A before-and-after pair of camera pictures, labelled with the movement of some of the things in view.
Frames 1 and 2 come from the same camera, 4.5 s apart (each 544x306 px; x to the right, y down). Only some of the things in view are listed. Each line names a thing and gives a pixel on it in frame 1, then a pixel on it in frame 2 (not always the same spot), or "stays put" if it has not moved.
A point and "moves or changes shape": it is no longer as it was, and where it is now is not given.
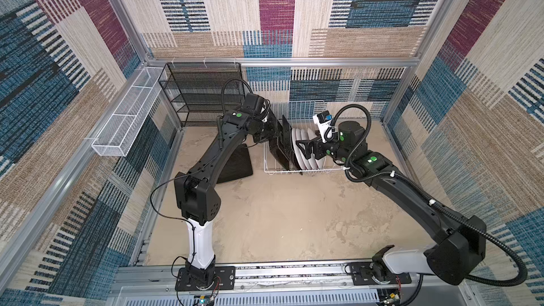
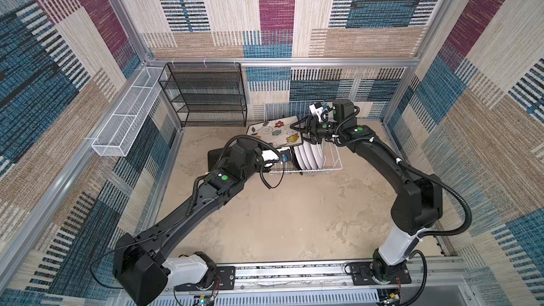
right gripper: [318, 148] → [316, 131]
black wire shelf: [205, 90] stays put
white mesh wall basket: [116, 136] stays put
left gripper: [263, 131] → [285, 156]
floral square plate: [288, 142] moves or changes shape
